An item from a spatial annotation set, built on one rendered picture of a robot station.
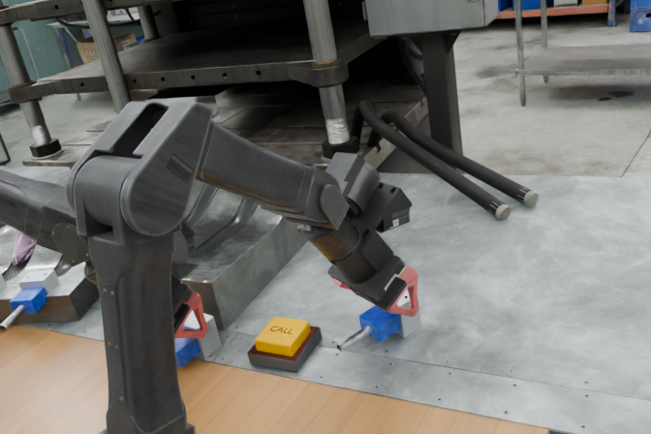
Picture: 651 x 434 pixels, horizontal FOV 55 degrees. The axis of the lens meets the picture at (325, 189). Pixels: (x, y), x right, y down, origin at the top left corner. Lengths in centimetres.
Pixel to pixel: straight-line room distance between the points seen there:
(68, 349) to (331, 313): 44
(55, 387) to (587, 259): 85
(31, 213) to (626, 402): 73
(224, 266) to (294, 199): 35
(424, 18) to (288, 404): 104
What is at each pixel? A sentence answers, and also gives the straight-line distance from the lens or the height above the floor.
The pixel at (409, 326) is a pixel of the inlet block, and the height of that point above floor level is 81.
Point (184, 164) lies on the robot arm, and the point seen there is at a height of 119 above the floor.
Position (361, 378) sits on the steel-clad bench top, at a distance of 87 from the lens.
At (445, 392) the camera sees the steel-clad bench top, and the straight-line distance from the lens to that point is 83.
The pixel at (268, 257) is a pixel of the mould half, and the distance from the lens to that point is 110.
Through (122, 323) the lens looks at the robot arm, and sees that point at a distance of 58.
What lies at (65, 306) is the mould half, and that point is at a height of 83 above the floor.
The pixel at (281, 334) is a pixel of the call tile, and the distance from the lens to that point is 91.
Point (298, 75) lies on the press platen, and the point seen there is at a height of 101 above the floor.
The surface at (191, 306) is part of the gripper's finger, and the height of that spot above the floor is 91.
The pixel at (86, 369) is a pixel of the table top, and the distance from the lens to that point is 106.
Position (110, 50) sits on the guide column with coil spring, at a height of 112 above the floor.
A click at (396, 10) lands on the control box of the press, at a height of 113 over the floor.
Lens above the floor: 136
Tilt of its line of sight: 23 degrees down
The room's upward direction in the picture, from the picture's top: 11 degrees counter-clockwise
